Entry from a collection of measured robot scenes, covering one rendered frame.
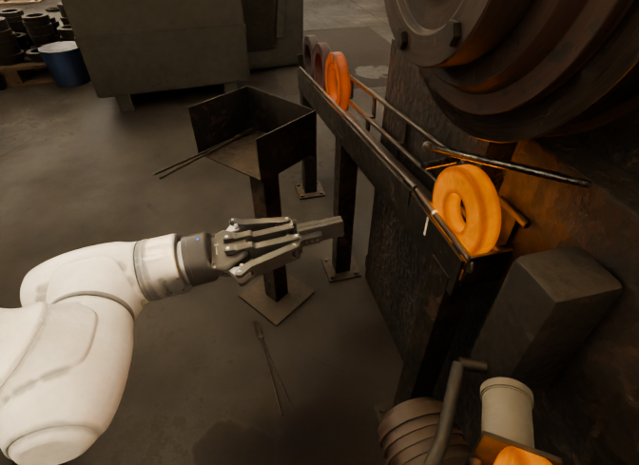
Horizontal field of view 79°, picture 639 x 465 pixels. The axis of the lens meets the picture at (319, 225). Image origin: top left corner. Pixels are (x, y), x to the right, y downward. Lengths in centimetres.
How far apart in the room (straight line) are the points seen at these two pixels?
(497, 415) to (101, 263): 52
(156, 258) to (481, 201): 47
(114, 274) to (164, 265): 6
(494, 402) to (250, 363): 92
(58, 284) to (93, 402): 18
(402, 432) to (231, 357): 79
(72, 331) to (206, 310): 102
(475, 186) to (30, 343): 58
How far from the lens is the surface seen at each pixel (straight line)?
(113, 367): 50
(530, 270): 53
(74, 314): 51
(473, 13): 44
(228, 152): 113
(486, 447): 50
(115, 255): 59
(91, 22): 293
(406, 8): 58
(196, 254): 56
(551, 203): 63
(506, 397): 54
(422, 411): 68
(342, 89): 124
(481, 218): 62
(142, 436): 131
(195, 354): 139
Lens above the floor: 114
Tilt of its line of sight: 40 degrees down
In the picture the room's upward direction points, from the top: straight up
